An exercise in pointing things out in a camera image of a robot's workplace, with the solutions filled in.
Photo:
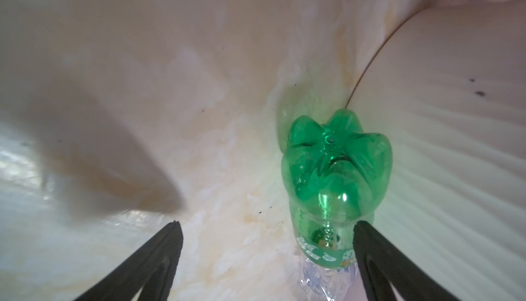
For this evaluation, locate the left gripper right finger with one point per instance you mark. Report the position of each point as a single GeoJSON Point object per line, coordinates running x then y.
{"type": "Point", "coordinates": [383, 268]}

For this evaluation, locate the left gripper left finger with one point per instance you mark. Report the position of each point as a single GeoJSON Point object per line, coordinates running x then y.
{"type": "Point", "coordinates": [148, 273]}

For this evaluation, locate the green bottle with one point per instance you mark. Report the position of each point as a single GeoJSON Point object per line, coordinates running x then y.
{"type": "Point", "coordinates": [335, 175]}

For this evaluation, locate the blue label bottle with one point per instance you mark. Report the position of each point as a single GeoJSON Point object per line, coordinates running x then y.
{"type": "Point", "coordinates": [320, 283]}

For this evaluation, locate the white plastic waste bin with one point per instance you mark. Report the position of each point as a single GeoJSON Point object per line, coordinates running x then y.
{"type": "Point", "coordinates": [448, 90]}

